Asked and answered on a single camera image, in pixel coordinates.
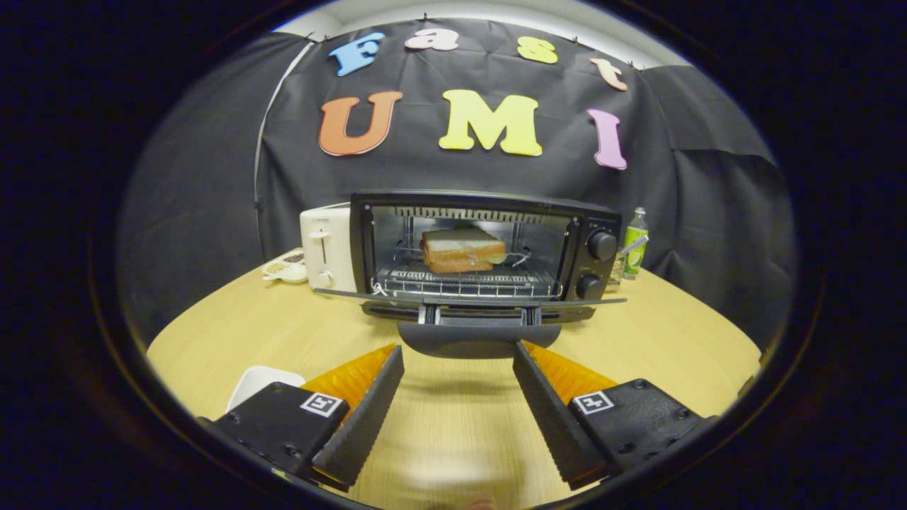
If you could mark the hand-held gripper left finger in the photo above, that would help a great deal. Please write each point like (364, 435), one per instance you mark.
(368, 418)

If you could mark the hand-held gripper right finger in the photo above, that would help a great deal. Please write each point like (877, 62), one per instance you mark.
(549, 418)

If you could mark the black toaster oven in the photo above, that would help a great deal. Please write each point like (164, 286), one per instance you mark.
(595, 265)

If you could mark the toasted bread lettuce sandwich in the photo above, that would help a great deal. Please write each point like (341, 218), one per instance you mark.
(460, 248)

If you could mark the white slot toaster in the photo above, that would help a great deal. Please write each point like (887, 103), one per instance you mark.
(329, 241)

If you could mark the white ribbed tray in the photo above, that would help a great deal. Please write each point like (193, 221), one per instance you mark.
(258, 382)

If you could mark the white divided snack dish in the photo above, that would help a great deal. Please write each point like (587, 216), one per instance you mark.
(285, 268)

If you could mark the green drink bottle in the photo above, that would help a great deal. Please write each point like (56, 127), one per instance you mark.
(635, 251)

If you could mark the black backdrop cloth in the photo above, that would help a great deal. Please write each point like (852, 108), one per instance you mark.
(212, 177)

